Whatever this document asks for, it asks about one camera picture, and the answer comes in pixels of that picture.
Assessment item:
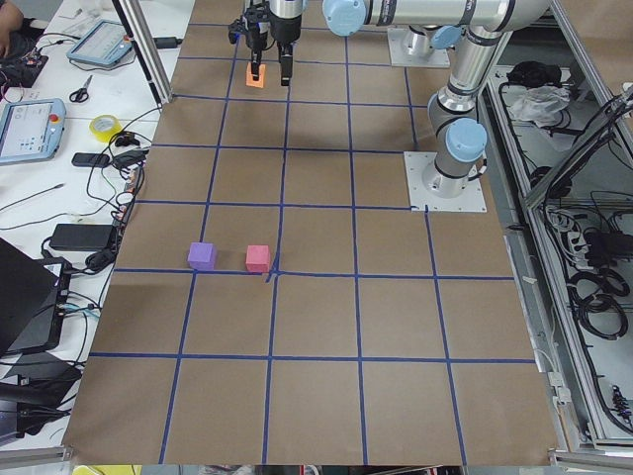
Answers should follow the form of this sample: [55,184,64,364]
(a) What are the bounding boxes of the black power adapter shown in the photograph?
[49,224,115,251]

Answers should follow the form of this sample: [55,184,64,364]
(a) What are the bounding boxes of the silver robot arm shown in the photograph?
[227,0,550,199]

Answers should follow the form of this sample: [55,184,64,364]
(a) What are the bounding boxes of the black handled scissors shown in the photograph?
[68,75,93,104]

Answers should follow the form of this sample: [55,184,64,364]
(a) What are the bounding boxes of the black laptop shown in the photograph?
[1,240,70,356]

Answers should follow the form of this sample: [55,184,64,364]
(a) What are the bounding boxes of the orange foam block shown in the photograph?
[245,63,266,89]

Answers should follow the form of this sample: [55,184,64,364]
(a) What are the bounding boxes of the person forearm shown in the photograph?
[0,0,24,57]

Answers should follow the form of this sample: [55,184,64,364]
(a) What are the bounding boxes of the pink foam block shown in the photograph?
[245,244,271,273]

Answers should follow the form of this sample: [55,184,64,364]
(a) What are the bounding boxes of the black smartphone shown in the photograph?
[71,152,110,168]

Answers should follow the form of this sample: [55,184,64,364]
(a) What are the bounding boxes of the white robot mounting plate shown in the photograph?
[404,151,487,213]

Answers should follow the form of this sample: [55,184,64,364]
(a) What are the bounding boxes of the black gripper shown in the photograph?
[227,0,303,86]

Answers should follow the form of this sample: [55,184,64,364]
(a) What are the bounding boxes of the upper teach pendant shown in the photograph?
[66,20,133,69]

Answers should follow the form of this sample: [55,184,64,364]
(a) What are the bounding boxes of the yellow tape roll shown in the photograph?
[89,114,123,143]

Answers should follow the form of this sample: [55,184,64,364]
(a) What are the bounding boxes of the aluminium frame post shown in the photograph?
[112,0,173,106]

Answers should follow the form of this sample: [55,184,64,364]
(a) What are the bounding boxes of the crumpled white cloth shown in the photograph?
[508,86,571,127]

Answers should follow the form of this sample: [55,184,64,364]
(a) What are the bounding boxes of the teach pendant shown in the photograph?
[66,20,133,69]
[1,98,66,165]

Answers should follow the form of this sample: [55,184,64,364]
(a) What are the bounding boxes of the lower teach pendant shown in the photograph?
[1,98,66,165]

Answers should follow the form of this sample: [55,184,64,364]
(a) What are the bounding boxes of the purple foam block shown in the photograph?
[187,242,218,271]

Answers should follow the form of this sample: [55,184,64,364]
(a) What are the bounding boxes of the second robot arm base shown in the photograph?
[388,26,454,68]

